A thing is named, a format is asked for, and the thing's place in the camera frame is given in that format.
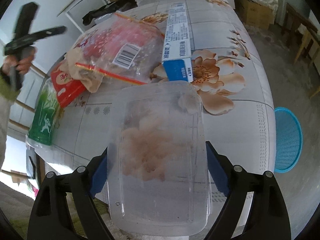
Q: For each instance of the dark wooden stool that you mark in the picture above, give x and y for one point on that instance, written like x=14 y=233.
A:
x=297 y=17

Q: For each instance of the blue plastic basket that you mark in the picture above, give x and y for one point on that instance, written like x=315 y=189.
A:
x=287 y=140

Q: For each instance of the cardboard box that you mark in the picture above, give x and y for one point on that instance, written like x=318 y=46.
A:
x=255 y=12

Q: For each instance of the red snack packet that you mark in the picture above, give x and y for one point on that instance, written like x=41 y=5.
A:
x=67 y=90

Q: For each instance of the clear zip bag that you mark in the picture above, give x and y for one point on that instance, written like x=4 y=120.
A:
x=130 y=42

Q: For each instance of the person's left forearm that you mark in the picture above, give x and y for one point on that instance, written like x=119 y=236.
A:
x=6 y=90

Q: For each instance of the white frame shelf desk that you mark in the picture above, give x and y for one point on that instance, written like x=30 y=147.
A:
x=75 y=5

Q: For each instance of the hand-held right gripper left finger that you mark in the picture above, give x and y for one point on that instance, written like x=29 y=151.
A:
x=98 y=177

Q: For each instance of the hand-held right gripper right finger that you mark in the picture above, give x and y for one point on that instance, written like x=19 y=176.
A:
x=217 y=172

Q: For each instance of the brown paper tissue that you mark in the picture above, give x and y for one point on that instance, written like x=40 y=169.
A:
x=95 y=83

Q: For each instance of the light wooden chair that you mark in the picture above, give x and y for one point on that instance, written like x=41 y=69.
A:
x=306 y=42

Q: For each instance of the person's left hand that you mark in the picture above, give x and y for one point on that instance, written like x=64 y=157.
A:
x=25 y=63

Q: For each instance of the black cloth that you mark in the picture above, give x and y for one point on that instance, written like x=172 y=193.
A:
x=100 y=12

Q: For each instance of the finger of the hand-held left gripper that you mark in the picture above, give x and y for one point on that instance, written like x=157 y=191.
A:
x=25 y=18
x=48 y=32

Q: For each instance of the floral plastic tablecloth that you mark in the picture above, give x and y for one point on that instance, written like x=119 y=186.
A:
x=225 y=55

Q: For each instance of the green label plastic bottle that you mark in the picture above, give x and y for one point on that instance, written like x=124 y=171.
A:
x=43 y=120

